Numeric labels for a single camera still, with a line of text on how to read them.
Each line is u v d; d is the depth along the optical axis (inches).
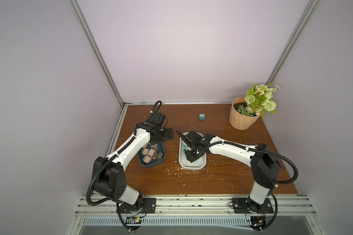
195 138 26.3
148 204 29.2
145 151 35.5
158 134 27.3
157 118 26.3
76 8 28.1
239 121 37.5
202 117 43.0
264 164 17.8
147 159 34.4
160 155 34.1
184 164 34.3
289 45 33.5
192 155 29.2
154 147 36.0
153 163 32.2
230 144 21.1
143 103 49.2
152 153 34.3
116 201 20.6
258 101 33.4
